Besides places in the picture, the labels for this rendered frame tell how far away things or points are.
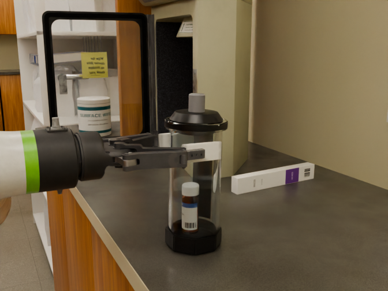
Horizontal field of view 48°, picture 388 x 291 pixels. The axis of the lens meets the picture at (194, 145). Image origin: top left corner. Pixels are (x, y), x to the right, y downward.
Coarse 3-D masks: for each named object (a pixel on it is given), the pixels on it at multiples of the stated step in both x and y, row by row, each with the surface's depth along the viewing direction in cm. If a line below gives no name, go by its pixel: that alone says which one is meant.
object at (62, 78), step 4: (60, 76) 125; (64, 76) 125; (60, 80) 125; (64, 80) 125; (60, 84) 125; (64, 84) 126; (60, 88) 126; (64, 88) 126; (60, 92) 126; (64, 92) 126
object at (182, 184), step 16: (176, 144) 71; (176, 176) 72; (192, 176) 71; (208, 176) 72; (176, 192) 73; (192, 192) 72; (208, 192) 72; (176, 208) 74; (192, 208) 72; (208, 208) 73; (176, 224) 74; (192, 224) 73; (208, 224) 74
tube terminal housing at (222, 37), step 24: (192, 0) 107; (216, 0) 107; (240, 0) 113; (216, 24) 108; (240, 24) 115; (216, 48) 109; (240, 48) 117; (216, 72) 111; (240, 72) 119; (216, 96) 112; (240, 96) 121; (240, 120) 123; (240, 144) 126
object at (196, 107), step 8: (192, 96) 72; (200, 96) 72; (192, 104) 72; (200, 104) 72; (176, 112) 72; (184, 112) 72; (192, 112) 72; (200, 112) 72; (208, 112) 73; (216, 112) 73; (176, 120) 71; (184, 120) 70; (192, 120) 70; (200, 120) 70; (208, 120) 70; (216, 120) 71
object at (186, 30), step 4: (184, 20) 119; (188, 20) 117; (192, 20) 116; (184, 24) 118; (188, 24) 117; (192, 24) 116; (180, 28) 120; (184, 28) 118; (188, 28) 116; (192, 28) 116; (180, 32) 119; (184, 32) 117; (188, 32) 116; (192, 32) 115; (176, 36) 121; (180, 36) 118; (184, 36) 117; (188, 36) 116; (192, 36) 115
